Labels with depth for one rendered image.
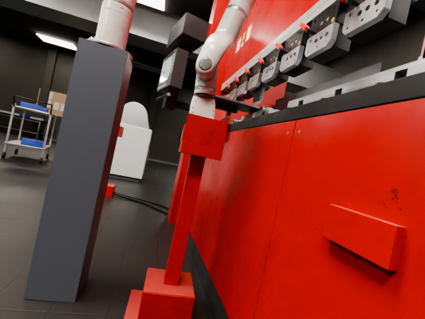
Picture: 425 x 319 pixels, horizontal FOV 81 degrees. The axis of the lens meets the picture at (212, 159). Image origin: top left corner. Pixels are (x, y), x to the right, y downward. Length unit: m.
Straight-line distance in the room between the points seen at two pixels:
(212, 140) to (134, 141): 3.52
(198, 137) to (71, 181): 0.51
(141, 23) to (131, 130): 2.05
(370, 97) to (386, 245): 0.29
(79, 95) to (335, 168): 0.90
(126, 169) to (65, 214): 3.37
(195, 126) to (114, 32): 0.50
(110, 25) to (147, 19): 4.26
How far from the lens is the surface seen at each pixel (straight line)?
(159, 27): 5.36
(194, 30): 2.67
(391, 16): 0.90
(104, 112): 1.06
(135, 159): 4.42
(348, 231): 0.54
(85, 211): 1.10
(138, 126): 4.46
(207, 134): 0.95
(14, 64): 13.25
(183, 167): 2.27
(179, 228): 1.06
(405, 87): 0.56
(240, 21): 1.09
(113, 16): 1.19
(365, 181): 0.56
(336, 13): 1.07
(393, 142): 0.54
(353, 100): 0.64
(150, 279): 1.17
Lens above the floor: 0.66
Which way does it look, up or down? level
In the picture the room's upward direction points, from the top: 12 degrees clockwise
